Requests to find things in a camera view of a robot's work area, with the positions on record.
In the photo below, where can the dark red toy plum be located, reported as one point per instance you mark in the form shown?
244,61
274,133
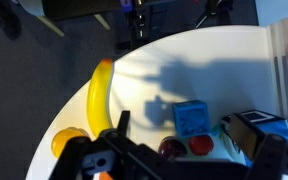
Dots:
170,148

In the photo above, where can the yellow toy banana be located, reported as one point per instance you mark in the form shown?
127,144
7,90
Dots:
99,100

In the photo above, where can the white bowl with teal pattern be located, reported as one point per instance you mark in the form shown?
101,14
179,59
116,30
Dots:
221,146

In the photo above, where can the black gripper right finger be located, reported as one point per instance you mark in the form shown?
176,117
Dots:
245,135

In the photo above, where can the blue plastic cube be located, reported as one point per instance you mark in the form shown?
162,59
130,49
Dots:
191,118

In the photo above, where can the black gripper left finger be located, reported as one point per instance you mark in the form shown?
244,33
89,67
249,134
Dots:
124,122

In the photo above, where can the light wooden leg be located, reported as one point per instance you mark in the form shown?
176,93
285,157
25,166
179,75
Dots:
50,26
102,21

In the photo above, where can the orange toy bell pepper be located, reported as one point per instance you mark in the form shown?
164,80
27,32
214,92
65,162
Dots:
64,141

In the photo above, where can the black bench top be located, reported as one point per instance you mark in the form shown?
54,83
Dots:
80,8

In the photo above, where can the red toy tomato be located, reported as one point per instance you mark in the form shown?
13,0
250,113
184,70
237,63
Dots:
201,145

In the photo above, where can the blue box with black-white tag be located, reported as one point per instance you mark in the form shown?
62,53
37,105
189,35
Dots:
274,125

